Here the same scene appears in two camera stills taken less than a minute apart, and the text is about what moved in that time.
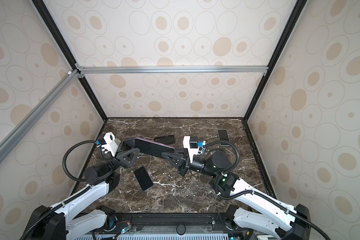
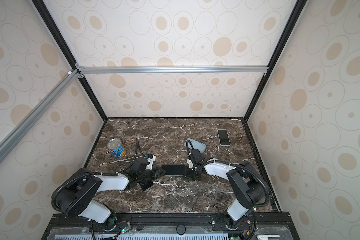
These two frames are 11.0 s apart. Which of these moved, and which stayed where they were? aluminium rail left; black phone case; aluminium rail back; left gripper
Moved: left gripper; black phone case
Stayed: aluminium rail left; aluminium rail back
